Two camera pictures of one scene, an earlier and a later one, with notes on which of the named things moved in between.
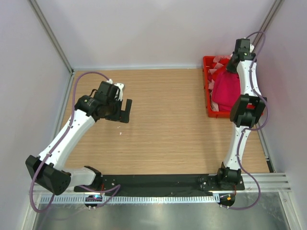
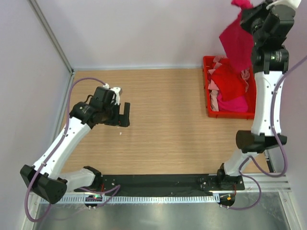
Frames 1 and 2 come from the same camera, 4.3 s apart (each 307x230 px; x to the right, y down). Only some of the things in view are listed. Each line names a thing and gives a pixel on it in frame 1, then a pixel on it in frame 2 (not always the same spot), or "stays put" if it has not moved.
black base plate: (160, 183) stays put
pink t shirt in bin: (214, 106) stays put
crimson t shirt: (226, 86) -> (238, 41)
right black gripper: (230, 68) -> (248, 14)
